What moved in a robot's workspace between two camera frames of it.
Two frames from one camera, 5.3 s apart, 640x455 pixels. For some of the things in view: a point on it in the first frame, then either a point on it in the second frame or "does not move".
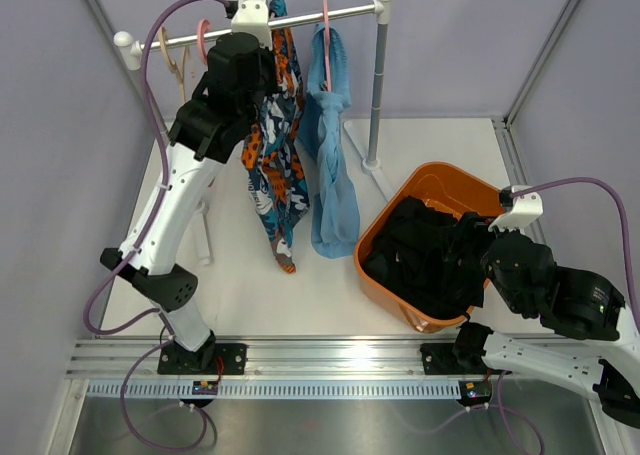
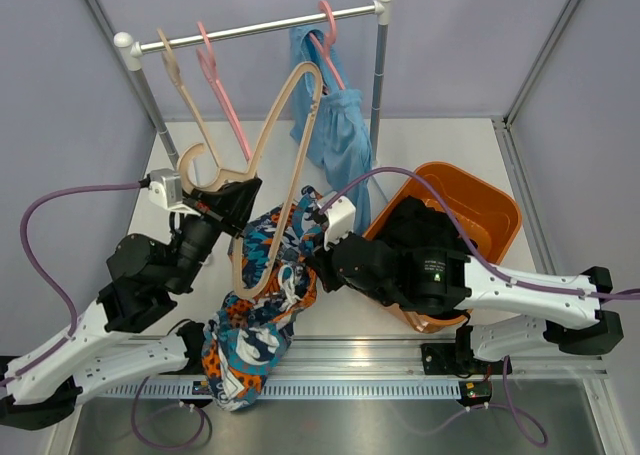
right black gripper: x=471 y=227 to x=320 y=260
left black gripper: x=266 y=56 to x=229 y=205
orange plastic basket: x=439 y=185 does not move
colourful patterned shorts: x=273 y=148 to x=274 y=278
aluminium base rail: x=271 y=359 does not move
